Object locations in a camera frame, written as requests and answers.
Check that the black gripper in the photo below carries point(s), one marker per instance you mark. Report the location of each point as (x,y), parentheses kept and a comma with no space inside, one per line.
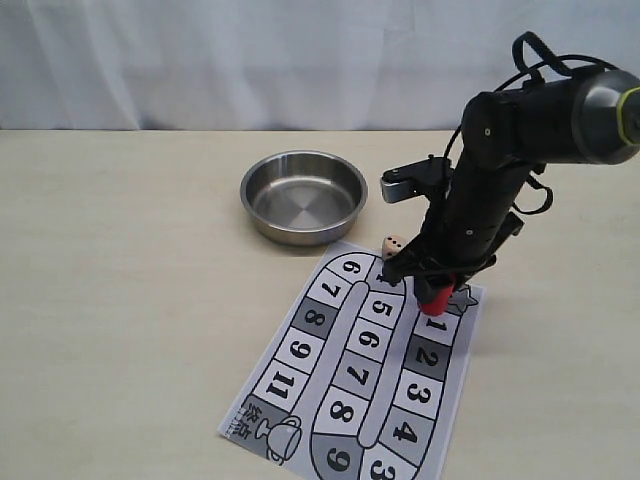
(460,241)

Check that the wooden die black dots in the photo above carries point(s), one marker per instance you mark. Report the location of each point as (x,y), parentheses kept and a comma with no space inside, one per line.
(392,245)

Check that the red cylinder game piece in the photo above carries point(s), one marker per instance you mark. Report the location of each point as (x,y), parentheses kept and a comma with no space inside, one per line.
(439,303)

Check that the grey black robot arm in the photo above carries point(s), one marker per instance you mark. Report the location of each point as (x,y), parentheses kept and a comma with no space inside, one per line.
(508,138)

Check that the printed number board sheet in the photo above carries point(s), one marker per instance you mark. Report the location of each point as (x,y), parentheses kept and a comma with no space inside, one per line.
(357,382)

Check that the stainless steel round bowl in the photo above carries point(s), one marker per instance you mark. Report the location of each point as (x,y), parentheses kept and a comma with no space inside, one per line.
(303,198)

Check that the white background curtain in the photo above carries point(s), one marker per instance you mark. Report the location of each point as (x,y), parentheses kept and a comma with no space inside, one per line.
(273,65)

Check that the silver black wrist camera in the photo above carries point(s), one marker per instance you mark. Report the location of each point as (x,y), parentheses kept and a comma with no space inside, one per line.
(429,178)

